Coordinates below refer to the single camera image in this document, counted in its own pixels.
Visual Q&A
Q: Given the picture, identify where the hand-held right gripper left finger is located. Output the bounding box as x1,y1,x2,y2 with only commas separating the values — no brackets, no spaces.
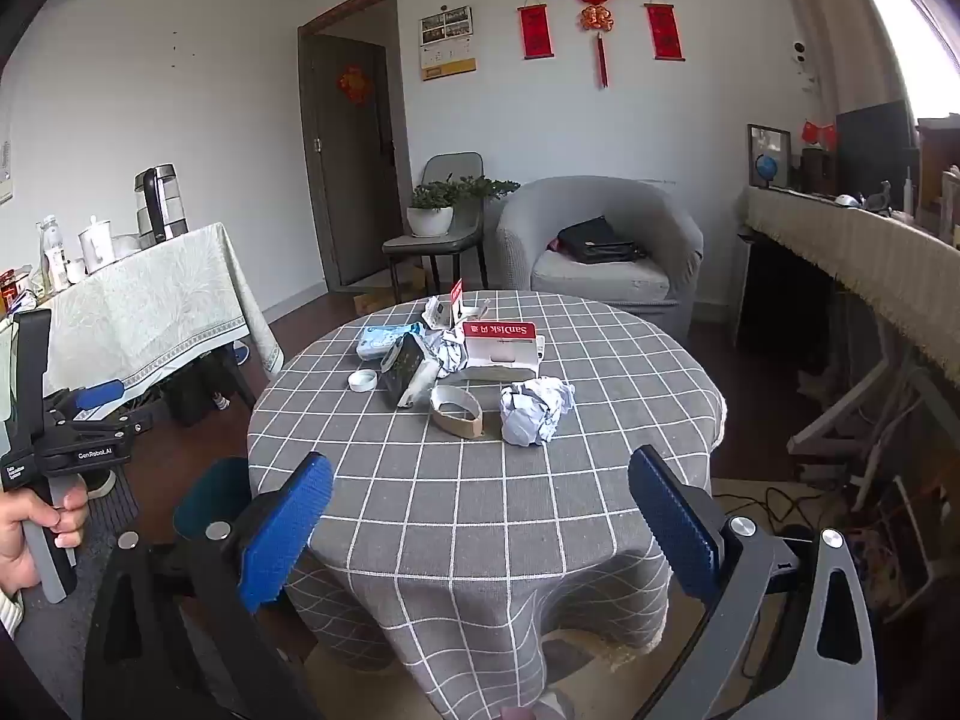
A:
82,452,335,720

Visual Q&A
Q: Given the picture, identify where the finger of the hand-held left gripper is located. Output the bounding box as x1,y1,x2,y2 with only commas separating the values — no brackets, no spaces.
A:
71,379,127,412
71,416,143,440

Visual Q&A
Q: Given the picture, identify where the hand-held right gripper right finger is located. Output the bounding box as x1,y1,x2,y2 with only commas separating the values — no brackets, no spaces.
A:
628,445,878,720

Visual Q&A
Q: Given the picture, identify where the large white paper ball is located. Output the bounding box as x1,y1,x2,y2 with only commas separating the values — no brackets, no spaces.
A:
500,377,577,449

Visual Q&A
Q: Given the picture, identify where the brown cardboard tape ring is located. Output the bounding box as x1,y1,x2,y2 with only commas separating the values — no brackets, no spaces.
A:
429,385,486,440

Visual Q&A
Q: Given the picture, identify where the black packet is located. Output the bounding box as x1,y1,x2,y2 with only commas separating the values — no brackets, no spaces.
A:
381,333,432,410

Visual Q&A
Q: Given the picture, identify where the blue white tissue packet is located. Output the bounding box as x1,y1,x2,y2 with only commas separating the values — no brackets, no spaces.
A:
355,325,417,361

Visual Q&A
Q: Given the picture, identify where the small white paper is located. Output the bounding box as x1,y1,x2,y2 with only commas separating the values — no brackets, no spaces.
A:
424,330,470,377

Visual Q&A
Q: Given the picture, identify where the red and white box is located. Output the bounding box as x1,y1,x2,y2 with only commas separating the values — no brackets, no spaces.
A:
459,321,546,383

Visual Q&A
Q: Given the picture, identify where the small white red carton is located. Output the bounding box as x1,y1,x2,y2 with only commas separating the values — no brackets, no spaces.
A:
424,279,492,331

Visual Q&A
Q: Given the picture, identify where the person's left hand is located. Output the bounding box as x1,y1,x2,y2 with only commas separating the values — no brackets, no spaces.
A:
0,481,91,593

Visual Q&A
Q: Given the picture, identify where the dark ribbed floor mat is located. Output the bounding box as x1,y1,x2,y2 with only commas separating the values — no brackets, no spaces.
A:
75,465,145,545

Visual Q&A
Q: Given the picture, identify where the black bag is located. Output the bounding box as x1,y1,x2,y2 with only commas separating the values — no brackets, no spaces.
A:
161,360,226,427

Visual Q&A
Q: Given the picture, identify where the teal bin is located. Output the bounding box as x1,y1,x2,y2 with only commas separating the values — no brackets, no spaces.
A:
174,456,260,541

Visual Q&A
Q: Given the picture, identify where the pale green patterned tablecloth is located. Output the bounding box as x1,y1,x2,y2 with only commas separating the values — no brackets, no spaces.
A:
0,222,284,410

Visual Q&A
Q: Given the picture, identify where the grey rug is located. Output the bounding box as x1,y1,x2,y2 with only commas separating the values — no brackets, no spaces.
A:
15,532,125,661

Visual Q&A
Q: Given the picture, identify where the dark wooden table leg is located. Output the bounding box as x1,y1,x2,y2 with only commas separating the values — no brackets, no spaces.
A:
217,349,257,412

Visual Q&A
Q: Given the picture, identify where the clear plastic bottle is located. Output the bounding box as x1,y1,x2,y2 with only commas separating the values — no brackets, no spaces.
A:
37,215,70,293

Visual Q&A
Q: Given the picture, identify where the white lidded mug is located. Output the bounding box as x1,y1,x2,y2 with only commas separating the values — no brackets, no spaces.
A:
79,216,115,275

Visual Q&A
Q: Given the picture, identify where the grey checked tablecloth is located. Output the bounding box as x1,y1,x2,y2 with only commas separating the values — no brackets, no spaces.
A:
246,290,727,720

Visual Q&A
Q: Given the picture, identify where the steel electric kettle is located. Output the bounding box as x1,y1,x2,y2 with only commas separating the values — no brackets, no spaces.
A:
135,163,187,245

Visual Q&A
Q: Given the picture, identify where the cardboard box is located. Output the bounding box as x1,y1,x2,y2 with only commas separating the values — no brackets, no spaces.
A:
354,262,428,316

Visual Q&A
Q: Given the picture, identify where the black cabinet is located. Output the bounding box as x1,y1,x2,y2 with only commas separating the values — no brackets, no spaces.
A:
736,232,833,372

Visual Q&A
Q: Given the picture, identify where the black handbag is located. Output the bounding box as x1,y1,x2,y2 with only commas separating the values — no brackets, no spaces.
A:
556,216,646,265

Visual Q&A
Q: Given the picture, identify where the grey armchair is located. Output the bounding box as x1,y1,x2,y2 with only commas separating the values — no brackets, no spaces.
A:
495,176,704,342

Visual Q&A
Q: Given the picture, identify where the grey door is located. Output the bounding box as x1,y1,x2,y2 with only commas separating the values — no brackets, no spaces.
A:
298,0,412,293

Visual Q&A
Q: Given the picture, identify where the beige fringed cloth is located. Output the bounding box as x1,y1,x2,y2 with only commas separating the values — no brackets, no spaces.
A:
742,186,960,383

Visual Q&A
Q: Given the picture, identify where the potted plant in white pot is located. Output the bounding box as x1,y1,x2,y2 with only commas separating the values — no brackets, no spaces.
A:
407,175,521,238

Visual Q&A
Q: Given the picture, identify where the brown wooden box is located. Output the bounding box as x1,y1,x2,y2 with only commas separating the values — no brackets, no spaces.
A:
801,148,833,194

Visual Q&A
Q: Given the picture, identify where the grey chair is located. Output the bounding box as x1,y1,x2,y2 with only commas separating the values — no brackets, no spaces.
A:
382,152,487,297

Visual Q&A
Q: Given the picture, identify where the black monitor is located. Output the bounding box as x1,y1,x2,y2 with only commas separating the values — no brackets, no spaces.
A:
835,100,920,200

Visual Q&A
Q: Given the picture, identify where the wooden bookshelf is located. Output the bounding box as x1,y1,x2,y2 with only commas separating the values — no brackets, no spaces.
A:
916,116,960,248

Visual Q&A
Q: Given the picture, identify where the beige curtain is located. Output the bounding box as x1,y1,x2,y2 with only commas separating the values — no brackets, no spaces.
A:
772,0,912,117

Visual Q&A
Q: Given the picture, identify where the black floor cable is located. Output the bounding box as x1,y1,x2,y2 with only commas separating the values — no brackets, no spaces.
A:
712,487,826,533

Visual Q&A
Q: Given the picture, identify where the white desk frame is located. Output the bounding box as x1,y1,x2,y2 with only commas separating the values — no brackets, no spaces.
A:
787,300,960,466

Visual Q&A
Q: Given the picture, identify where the dark picture frame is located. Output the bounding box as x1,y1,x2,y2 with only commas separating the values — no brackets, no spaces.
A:
748,124,792,190

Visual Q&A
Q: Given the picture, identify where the wall calendar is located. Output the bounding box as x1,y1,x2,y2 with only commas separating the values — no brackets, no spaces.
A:
418,6,479,81

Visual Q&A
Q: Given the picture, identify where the red wall scroll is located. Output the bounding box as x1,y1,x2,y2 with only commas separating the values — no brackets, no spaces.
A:
517,0,556,61
643,0,686,62

